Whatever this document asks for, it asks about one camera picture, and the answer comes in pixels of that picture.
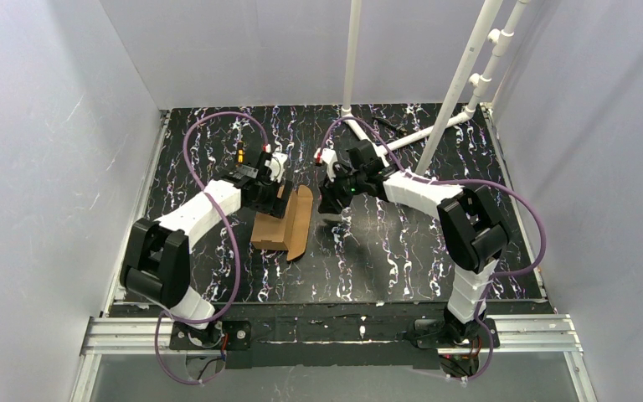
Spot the brown cardboard box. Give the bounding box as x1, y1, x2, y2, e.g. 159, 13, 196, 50
250, 185, 314, 263

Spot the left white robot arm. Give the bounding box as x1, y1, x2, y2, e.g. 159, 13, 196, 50
119, 152, 291, 330

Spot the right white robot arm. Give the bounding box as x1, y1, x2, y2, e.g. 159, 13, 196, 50
314, 140, 511, 348

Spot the yellow black screwdriver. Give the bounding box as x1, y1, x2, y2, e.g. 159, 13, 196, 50
236, 142, 245, 166

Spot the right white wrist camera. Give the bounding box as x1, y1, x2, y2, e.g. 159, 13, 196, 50
313, 147, 338, 182

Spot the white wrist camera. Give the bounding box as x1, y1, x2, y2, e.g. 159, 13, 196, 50
263, 144, 289, 183
313, 147, 338, 182

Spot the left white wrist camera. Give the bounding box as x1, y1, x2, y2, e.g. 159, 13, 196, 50
263, 144, 289, 183

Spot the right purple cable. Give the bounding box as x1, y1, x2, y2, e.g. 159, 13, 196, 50
319, 115, 548, 384

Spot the purple cable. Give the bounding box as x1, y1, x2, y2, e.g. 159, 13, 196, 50
319, 115, 548, 384
153, 111, 270, 386

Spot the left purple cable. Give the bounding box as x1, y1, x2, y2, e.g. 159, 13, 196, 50
153, 111, 270, 386

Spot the aluminium base frame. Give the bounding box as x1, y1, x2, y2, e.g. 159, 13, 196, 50
69, 111, 600, 402

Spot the white PVC pipe frame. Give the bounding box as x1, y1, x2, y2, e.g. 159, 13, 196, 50
340, 1, 541, 169

